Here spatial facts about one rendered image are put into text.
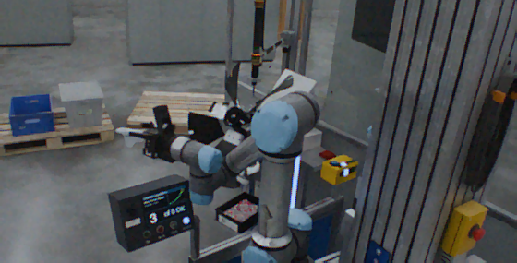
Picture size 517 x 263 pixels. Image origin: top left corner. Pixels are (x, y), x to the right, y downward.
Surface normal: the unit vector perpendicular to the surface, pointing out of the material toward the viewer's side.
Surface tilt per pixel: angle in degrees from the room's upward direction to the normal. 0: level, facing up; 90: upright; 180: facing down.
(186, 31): 90
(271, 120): 84
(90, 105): 95
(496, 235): 90
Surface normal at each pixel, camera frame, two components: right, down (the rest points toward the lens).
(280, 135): -0.55, 0.21
